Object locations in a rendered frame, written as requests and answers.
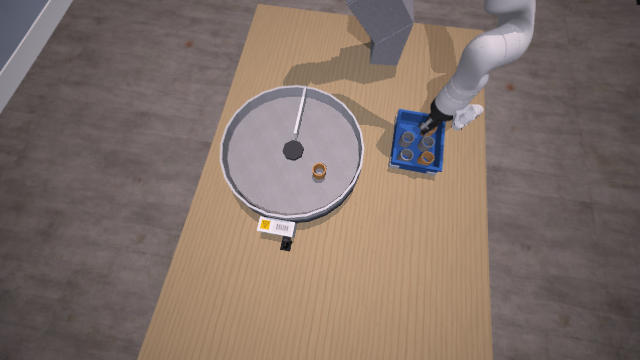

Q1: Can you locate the grey metal sleeve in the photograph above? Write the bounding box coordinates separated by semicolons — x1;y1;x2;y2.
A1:
417;136;435;152
399;132;415;148
397;149;413;162

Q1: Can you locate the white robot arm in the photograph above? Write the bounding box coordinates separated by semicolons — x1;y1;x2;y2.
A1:
435;0;535;131

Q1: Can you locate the blue crate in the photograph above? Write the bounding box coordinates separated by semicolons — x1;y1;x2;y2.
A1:
388;110;446;176

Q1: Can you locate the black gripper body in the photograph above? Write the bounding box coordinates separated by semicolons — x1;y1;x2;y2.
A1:
427;99;453;125

